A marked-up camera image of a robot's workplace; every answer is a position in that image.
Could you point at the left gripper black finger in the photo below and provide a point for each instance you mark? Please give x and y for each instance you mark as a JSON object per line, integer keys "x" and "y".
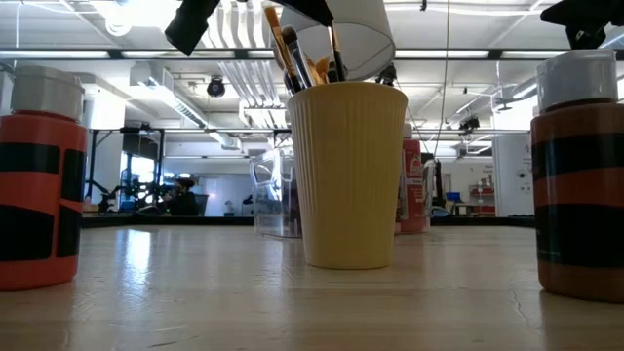
{"x": 312, "y": 10}

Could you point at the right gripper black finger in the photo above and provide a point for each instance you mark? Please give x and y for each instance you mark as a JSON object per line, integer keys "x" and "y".
{"x": 560, "y": 14}

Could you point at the paintbrushes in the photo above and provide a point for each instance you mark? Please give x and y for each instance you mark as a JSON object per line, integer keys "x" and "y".
{"x": 282, "y": 46}

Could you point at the yellow ribbed cup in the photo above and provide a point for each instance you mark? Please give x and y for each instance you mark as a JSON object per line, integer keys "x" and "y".
{"x": 348, "y": 185}

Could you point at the small orange-brown paint bottle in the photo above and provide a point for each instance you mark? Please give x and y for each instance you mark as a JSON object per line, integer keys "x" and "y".
{"x": 580, "y": 195}

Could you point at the large pink paint bottle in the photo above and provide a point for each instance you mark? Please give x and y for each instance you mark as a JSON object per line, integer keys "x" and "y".
{"x": 413, "y": 195}

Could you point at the small red paint bottle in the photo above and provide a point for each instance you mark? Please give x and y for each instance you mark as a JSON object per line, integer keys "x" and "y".
{"x": 29, "y": 190}

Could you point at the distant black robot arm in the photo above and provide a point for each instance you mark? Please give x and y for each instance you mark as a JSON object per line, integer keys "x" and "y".
{"x": 109, "y": 200}

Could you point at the white building column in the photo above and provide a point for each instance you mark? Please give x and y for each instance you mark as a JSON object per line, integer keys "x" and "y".
{"x": 512, "y": 166}

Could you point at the person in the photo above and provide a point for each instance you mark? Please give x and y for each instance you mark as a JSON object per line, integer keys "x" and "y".
{"x": 184, "y": 202}

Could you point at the clear plastic tray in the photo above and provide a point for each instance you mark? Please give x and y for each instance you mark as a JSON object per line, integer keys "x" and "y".
{"x": 273, "y": 205}

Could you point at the small blue crate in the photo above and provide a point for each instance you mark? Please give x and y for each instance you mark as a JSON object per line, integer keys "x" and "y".
{"x": 453, "y": 196}

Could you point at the black ceiling dome camera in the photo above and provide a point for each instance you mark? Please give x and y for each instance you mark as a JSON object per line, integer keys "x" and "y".
{"x": 215, "y": 87}

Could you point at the black aluminium table frame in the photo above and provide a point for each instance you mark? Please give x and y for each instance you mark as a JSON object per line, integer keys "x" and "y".
{"x": 234, "y": 221}

